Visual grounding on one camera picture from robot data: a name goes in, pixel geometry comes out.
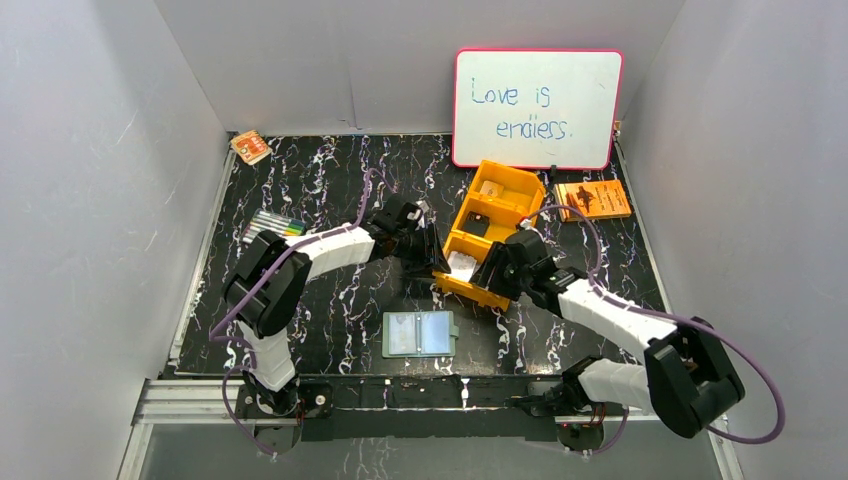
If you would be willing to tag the beige card in bin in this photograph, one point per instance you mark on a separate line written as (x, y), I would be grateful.
(491, 188)

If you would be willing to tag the small orange card box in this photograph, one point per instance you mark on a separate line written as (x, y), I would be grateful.
(250, 147)

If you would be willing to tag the pink framed whiteboard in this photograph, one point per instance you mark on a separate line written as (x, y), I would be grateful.
(535, 108)

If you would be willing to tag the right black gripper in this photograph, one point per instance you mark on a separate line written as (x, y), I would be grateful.
(497, 257)

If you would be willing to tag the small black box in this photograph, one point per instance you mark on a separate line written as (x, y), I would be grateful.
(476, 224)

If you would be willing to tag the marker pen set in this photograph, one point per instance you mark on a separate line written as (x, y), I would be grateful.
(281, 225)

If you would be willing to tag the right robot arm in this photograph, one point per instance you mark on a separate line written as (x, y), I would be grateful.
(682, 374)

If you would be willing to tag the orange divided bin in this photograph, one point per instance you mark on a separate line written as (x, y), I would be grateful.
(523, 194)

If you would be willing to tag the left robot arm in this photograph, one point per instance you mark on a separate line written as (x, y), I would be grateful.
(265, 288)

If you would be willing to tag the white cards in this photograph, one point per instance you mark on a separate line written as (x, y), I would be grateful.
(462, 266)

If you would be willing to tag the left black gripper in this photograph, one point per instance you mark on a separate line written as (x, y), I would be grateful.
(416, 242)

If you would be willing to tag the green card holder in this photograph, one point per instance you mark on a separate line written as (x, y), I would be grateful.
(436, 334)

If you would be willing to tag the orange book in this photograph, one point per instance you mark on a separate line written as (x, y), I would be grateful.
(596, 200)

